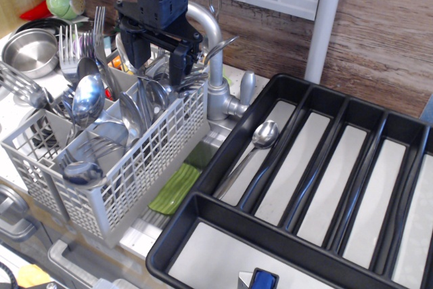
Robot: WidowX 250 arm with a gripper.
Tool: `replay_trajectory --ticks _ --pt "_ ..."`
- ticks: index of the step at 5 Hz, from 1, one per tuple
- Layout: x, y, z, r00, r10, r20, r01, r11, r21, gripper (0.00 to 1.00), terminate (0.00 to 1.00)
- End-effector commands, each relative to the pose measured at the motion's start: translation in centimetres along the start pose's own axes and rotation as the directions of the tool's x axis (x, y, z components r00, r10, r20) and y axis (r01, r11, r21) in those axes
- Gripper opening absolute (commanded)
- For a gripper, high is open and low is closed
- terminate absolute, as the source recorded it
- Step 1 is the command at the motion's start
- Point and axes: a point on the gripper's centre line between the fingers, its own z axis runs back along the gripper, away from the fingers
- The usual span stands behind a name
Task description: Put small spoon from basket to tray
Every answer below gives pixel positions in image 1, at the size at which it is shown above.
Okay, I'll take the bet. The grey metal post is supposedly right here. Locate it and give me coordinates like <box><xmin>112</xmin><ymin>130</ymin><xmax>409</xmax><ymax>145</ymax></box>
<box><xmin>304</xmin><ymin>0</ymin><xmax>339</xmax><ymax>84</ymax></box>

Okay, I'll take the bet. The large steel spoon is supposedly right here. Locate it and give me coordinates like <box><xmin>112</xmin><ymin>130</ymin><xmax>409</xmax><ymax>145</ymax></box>
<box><xmin>72</xmin><ymin>74</ymin><xmax>105</xmax><ymax>128</ymax></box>

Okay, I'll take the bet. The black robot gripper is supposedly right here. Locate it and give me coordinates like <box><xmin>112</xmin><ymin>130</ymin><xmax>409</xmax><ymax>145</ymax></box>
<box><xmin>115</xmin><ymin>0</ymin><xmax>202</xmax><ymax>86</ymax></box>

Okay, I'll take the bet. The steel spoon bowl front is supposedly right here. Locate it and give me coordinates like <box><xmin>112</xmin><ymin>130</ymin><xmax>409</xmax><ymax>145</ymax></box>
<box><xmin>63</xmin><ymin>161</ymin><xmax>104</xmax><ymax>186</ymax></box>

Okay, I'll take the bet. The green toy apple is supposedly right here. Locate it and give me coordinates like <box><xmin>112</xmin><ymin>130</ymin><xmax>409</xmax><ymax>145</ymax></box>
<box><xmin>46</xmin><ymin>0</ymin><xmax>78</xmax><ymax>20</ymax></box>

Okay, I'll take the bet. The white plastic fork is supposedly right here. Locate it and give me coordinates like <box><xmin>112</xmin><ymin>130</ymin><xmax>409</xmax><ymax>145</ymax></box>
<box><xmin>58</xmin><ymin>24</ymin><xmax>81</xmax><ymax>84</ymax></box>

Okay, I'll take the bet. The red toy pepper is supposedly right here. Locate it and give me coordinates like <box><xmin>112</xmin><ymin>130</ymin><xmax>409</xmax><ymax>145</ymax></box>
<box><xmin>20</xmin><ymin>0</ymin><xmax>51</xmax><ymax>21</ymax></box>

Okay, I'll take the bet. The grey plastic cutlery basket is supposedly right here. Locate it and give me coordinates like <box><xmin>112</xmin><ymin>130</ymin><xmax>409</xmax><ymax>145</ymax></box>
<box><xmin>1</xmin><ymin>83</ymin><xmax>209</xmax><ymax>247</ymax></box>

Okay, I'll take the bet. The silver toy faucet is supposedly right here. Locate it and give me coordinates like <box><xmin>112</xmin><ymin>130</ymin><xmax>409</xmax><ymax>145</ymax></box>
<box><xmin>187</xmin><ymin>2</ymin><xmax>256</xmax><ymax>120</ymax></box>

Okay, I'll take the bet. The steel spoon in tray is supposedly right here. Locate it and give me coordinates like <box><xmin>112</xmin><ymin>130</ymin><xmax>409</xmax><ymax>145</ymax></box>
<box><xmin>214</xmin><ymin>120</ymin><xmax>279</xmax><ymax>199</ymax></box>

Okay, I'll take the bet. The tall steel fork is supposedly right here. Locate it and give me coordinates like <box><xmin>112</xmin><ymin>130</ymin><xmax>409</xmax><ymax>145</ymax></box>
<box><xmin>93</xmin><ymin>6</ymin><xmax>119</xmax><ymax>101</ymax></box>

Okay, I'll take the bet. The blue object at bottom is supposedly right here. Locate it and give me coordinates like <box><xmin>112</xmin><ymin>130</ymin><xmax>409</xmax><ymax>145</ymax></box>
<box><xmin>250</xmin><ymin>268</ymin><xmax>279</xmax><ymax>289</ymax></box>

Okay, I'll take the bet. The round steel pan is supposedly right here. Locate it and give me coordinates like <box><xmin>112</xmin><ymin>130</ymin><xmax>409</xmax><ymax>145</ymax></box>
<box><xmin>1</xmin><ymin>28</ymin><xmax>59</xmax><ymax>79</ymax></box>

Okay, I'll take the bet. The black cutlery tray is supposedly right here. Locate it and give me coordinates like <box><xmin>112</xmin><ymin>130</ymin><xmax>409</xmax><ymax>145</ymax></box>
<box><xmin>146</xmin><ymin>74</ymin><xmax>432</xmax><ymax>288</ymax></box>

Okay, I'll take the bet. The steel slotted spatula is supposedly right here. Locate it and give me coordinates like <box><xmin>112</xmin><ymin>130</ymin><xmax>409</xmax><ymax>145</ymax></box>
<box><xmin>1</xmin><ymin>61</ymin><xmax>48</xmax><ymax>109</ymax></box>

